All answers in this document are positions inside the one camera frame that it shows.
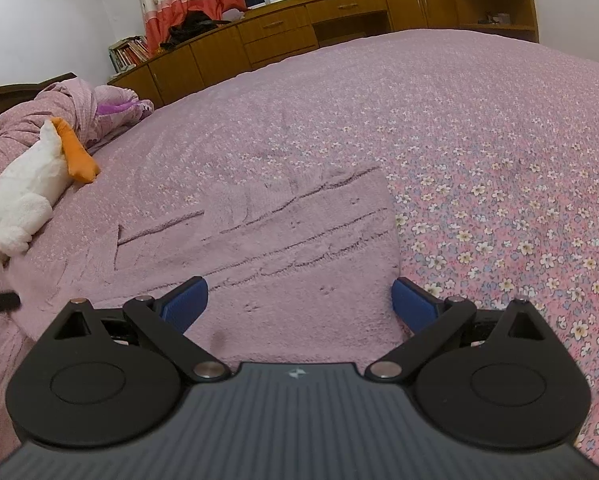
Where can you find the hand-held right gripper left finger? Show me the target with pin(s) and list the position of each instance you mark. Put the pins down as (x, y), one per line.
(183, 306)

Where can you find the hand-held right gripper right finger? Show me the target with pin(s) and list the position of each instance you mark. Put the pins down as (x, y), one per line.
(413, 309)

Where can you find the pink knitted sweater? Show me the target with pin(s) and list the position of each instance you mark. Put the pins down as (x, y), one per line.
(289, 260)

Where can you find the dark clothes pile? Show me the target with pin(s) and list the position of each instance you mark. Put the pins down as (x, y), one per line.
(192, 27)

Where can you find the white plush goose toy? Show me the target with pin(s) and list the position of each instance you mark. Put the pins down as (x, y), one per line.
(24, 175)

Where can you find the pink floral bed sheet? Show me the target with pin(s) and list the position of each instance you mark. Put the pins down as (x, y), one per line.
(479, 135)

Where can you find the dark wooden headboard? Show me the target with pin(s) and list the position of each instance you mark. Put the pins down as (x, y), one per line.
(9, 97)

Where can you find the pink floral quilt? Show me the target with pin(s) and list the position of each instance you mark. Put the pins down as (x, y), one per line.
(74, 105)

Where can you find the row of books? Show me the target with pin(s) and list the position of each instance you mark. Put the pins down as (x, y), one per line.
(128, 54)

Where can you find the long wooden cabinet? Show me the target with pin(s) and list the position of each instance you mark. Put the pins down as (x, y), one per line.
(279, 35)

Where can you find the small shelf items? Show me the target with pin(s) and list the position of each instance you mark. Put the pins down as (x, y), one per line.
(497, 18)

